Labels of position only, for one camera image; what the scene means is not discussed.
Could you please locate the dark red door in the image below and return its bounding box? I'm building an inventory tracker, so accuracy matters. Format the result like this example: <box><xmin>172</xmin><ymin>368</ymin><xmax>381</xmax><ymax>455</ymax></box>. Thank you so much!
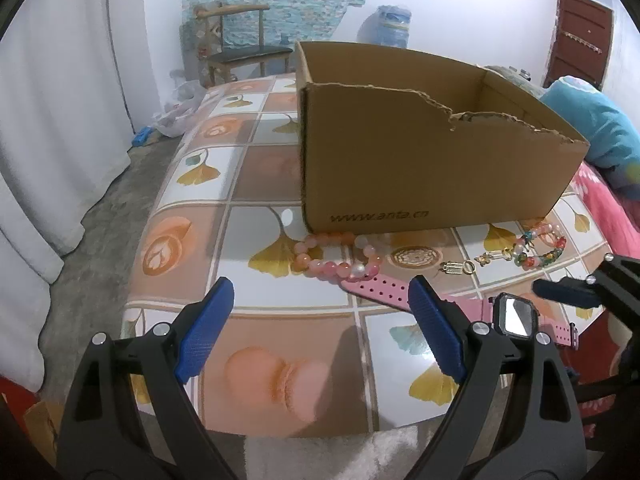
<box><xmin>542</xmin><ymin>0</ymin><xmax>613</xmax><ymax>90</ymax></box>

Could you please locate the multicolour bead bracelet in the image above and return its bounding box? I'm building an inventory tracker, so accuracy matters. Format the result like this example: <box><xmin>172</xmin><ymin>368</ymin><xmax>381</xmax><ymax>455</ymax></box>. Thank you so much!
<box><xmin>508</xmin><ymin>223</ymin><xmax>569</xmax><ymax>271</ymax></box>

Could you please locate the white curtain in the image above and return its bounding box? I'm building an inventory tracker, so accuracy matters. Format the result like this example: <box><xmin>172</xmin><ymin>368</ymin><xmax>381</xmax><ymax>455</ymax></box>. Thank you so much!
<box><xmin>1</xmin><ymin>0</ymin><xmax>132</xmax><ymax>391</ymax></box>

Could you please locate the blue water jug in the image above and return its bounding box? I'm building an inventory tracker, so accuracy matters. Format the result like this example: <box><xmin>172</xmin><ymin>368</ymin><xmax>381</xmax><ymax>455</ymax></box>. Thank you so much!
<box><xmin>357</xmin><ymin>6</ymin><xmax>412</xmax><ymax>49</ymax></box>

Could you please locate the brown cardboard box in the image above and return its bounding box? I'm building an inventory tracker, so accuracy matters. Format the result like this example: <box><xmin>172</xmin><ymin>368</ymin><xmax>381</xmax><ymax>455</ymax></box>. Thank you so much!
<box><xmin>296</xmin><ymin>41</ymin><xmax>589</xmax><ymax>234</ymax></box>

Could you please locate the white plastic bag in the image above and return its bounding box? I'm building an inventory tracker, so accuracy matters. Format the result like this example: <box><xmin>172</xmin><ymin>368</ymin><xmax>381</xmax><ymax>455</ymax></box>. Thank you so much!
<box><xmin>151</xmin><ymin>68</ymin><xmax>206</xmax><ymax>138</ymax></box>

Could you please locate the pink strap digital watch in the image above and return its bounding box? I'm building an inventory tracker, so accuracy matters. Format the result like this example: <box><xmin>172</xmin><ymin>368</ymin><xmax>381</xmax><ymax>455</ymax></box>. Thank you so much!
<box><xmin>339</xmin><ymin>274</ymin><xmax>582</xmax><ymax>351</ymax></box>

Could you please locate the patterned tile tablecloth board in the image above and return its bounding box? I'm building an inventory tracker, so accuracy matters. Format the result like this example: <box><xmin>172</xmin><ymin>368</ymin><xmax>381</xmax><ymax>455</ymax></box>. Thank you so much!
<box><xmin>124</xmin><ymin>75</ymin><xmax>606</xmax><ymax>437</ymax></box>

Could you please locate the gold butterfly charm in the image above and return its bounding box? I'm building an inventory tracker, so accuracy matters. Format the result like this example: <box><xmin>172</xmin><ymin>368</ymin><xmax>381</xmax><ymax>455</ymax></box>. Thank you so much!
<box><xmin>474</xmin><ymin>250</ymin><xmax>513</xmax><ymax>266</ymax></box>

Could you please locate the pink bead bracelet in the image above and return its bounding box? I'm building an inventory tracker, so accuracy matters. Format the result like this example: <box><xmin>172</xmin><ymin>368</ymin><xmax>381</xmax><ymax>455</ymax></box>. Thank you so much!
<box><xmin>292</xmin><ymin>231</ymin><xmax>385</xmax><ymax>281</ymax></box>

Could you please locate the wooden chair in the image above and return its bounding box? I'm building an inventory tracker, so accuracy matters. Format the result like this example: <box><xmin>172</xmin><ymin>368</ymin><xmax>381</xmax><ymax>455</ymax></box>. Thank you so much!
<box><xmin>192</xmin><ymin>3</ymin><xmax>293</xmax><ymax>88</ymax></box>

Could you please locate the teal pillow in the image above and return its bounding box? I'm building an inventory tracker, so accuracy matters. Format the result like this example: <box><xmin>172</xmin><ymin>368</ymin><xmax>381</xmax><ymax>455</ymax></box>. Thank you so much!
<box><xmin>540</xmin><ymin>76</ymin><xmax>640</xmax><ymax>200</ymax></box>

